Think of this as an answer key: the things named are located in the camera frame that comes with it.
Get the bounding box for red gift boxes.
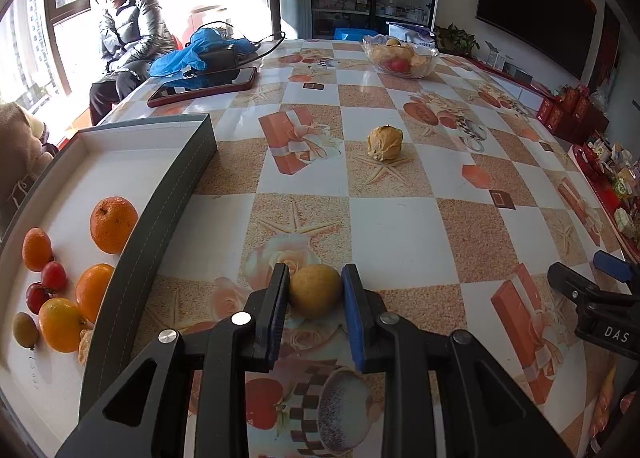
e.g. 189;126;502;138
536;85;608;145

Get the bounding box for large bumpy orange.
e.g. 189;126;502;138
90;197;138;255

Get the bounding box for floral checkered tablecloth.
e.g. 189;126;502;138
111;40;620;456

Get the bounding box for black television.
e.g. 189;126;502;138
476;0;597;77

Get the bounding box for black power adapter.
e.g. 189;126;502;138
184;44;240;77

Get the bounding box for person in brown coat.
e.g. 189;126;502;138
0;102;58;236

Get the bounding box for red cherry tomato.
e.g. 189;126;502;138
25;282;51;315
40;261;67;292

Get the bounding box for green potted plant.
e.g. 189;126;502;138
435;24;480;58

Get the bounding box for grey white tray box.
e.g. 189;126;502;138
1;114;216;457

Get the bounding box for black cable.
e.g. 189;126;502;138
186;20;288;69

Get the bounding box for blue plastic bag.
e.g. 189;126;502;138
149;28;257;80

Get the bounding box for blue plastic stool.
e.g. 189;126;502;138
333;28;376;42

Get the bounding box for white low tv bench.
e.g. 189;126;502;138
442;54;556;113

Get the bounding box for round yellow longan fruit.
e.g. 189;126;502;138
290;264;343;319

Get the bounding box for small tangerine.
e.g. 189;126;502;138
22;227;53;271

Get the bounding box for glass fruit bowl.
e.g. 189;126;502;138
361;34;439;80

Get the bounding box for smooth orange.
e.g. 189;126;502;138
75;263;114;323

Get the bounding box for white blue paper bag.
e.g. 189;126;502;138
387;21;436;47

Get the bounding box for right hand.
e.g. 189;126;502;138
589;365;636;449

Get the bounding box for brown kiwi fruit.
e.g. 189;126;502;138
12;311;39;350

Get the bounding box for person in black jacket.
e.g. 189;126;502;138
89;0;177;125

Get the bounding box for yellow-orange lemon fruit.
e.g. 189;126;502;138
38;296;87;353

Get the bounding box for golden husk fruit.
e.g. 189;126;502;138
367;124;404;162

